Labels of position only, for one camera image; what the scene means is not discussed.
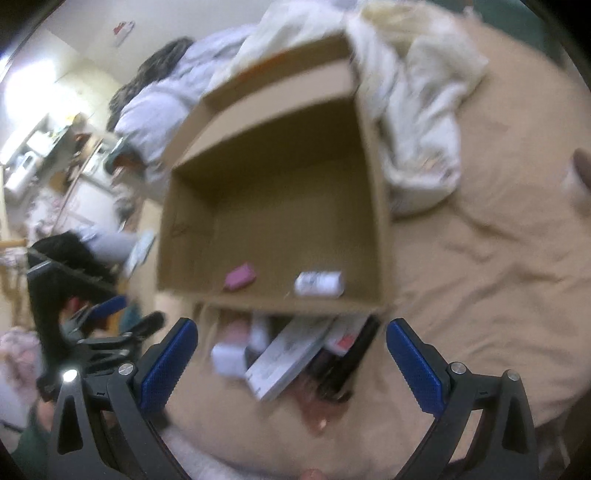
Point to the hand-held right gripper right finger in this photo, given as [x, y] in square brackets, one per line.
[415, 369]

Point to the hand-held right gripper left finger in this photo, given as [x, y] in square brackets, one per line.
[168, 364]

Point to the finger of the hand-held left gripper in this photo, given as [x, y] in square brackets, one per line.
[111, 305]
[147, 323]

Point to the black rectangular case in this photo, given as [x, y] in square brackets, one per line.
[355, 364]

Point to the white charger plug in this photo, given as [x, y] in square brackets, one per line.
[228, 360]

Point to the small pink case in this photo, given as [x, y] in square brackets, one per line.
[240, 276]

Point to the white rectangular box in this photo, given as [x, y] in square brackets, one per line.
[286, 357]

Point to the white labelled bottle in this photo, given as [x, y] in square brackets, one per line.
[318, 283]

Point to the cardboard box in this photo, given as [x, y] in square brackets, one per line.
[277, 207]

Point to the black cloth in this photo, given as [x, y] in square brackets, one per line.
[74, 254]

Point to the white cabinet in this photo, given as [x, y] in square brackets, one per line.
[94, 201]

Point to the white kitchen appliance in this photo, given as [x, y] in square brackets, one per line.
[21, 171]

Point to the tan bed sheet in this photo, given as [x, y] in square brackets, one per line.
[498, 258]

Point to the lavender quilt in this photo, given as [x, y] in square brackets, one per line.
[157, 110]

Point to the dark camouflage cloth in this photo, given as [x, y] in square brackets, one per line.
[152, 64]

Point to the cream printed blanket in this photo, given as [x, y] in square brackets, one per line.
[415, 115]

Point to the white jar brown lid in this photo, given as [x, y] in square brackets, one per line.
[581, 170]

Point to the wall sticker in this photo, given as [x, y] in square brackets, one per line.
[123, 30]

